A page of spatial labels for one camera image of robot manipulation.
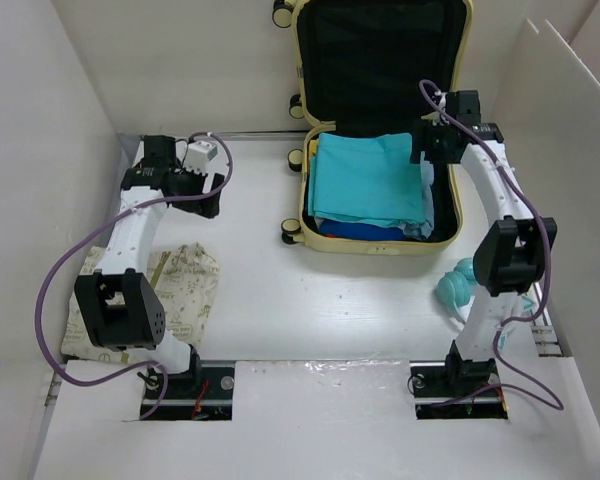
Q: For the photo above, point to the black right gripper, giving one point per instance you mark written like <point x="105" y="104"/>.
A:
<point x="424" y="132"/>

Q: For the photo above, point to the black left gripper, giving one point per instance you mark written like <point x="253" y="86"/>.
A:
<point x="206" y="207"/>

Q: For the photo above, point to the cream printed zip jacket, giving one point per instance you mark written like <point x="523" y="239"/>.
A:
<point x="184" y="279"/>

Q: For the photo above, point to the turquoise shirt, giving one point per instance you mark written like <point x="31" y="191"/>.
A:
<point x="366" y="180"/>

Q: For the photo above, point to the light blue shirt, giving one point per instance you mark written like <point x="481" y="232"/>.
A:
<point x="423" y="230"/>

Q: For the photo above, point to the yellow shirt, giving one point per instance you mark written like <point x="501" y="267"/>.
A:
<point x="312" y="150"/>

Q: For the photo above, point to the royal blue printed shirt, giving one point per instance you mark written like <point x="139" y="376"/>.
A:
<point x="361" y="231"/>

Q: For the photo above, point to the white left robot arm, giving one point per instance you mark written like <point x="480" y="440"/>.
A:
<point x="119" y="307"/>

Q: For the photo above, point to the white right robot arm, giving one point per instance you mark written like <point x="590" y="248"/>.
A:
<point x="512" y="264"/>

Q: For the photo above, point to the yellow suitcase with black lining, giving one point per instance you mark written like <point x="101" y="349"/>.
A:
<point x="358" y="65"/>

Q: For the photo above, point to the teal and white headphones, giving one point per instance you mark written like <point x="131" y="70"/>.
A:
<point x="460" y="295"/>

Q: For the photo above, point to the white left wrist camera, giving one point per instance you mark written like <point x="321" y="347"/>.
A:
<point x="198" y="155"/>

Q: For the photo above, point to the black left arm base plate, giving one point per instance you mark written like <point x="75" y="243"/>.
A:
<point x="207" y="398"/>

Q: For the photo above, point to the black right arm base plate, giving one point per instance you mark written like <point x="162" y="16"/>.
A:
<point x="435" y="398"/>

